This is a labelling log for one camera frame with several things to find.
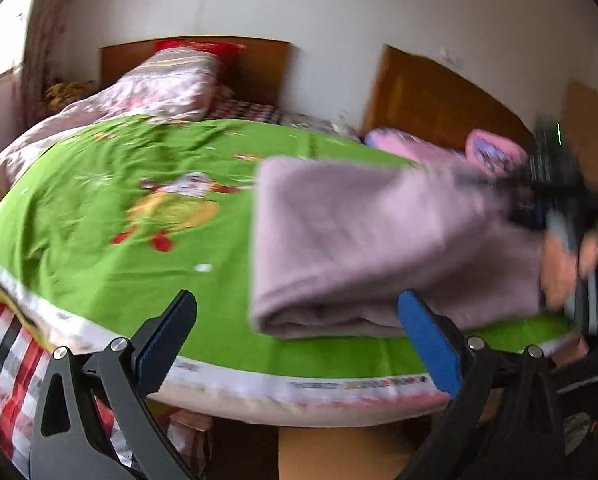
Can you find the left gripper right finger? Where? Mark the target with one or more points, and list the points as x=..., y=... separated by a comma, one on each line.
x=503, y=420

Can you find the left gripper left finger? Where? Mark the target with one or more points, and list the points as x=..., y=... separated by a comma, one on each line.
x=69, y=441

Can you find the lilac fleece pants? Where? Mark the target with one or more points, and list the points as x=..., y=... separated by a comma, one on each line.
x=335, y=243

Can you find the right hand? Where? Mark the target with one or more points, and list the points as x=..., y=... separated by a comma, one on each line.
x=561, y=268

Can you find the pink cartoon pillow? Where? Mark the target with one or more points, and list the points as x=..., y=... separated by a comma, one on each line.
x=494, y=154

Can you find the cardboard boxes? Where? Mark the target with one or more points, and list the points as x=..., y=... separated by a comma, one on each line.
x=580, y=120

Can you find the red plaid bed sheet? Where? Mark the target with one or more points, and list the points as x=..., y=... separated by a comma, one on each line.
x=224, y=449

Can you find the green cartoon bed cover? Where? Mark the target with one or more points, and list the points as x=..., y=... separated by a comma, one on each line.
x=110, y=223

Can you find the wooden headboard far bed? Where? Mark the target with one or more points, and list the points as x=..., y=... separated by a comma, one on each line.
x=421, y=97

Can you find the wooden headboard bed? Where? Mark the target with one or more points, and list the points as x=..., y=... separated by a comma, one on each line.
x=421, y=97
x=258, y=75

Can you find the pink floral quilt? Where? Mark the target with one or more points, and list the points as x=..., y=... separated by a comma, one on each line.
x=175, y=83

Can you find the wooden headboard near bed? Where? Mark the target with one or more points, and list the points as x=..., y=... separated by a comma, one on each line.
x=258, y=75

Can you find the red pillow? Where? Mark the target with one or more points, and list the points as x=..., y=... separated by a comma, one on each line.
x=226, y=52

